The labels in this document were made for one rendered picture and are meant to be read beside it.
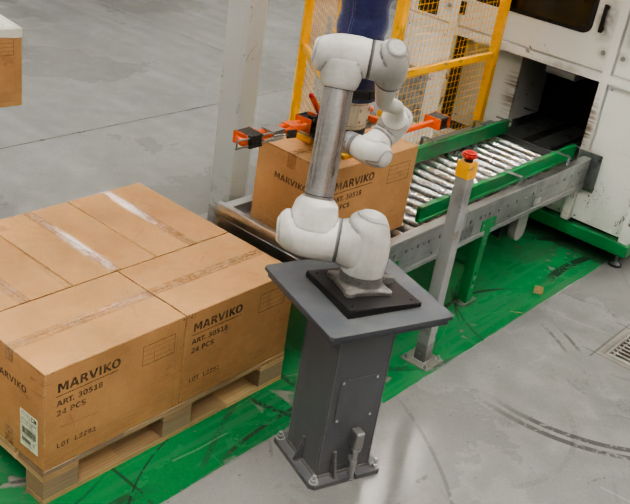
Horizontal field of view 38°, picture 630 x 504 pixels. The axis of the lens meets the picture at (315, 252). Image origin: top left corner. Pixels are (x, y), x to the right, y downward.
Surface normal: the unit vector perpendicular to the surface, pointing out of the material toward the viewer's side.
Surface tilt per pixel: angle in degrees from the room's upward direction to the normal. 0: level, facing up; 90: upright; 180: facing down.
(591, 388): 0
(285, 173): 90
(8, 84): 90
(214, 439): 0
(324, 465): 90
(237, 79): 90
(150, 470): 0
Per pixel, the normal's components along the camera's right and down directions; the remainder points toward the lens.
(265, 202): -0.67, 0.25
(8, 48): 0.65, 0.43
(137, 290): 0.14, -0.88
